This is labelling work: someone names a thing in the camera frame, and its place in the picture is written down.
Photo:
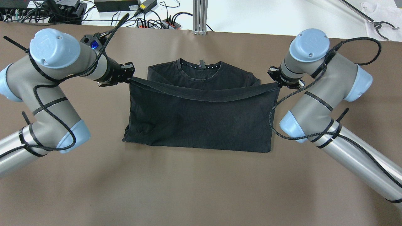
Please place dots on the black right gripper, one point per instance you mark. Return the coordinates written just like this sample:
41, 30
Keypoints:
285, 79

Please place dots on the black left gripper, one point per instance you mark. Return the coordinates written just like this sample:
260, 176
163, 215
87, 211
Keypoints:
112, 72

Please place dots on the black t-shirt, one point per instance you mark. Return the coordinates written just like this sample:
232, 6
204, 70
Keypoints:
217, 106

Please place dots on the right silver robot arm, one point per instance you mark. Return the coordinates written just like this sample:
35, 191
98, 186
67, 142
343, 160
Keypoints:
326, 78

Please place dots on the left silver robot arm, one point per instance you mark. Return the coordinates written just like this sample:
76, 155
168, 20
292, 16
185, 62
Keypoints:
53, 57

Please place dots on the black power adapter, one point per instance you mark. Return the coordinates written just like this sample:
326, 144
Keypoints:
116, 5

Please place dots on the red black power strip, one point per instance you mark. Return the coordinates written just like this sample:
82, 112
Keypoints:
157, 24

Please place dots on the metal reacher grabber tool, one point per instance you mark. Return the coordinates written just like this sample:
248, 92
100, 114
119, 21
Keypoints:
377, 25

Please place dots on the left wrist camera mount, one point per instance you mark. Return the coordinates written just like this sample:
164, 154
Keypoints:
95, 41

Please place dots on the aluminium frame profile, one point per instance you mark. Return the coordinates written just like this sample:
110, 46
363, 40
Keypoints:
199, 17

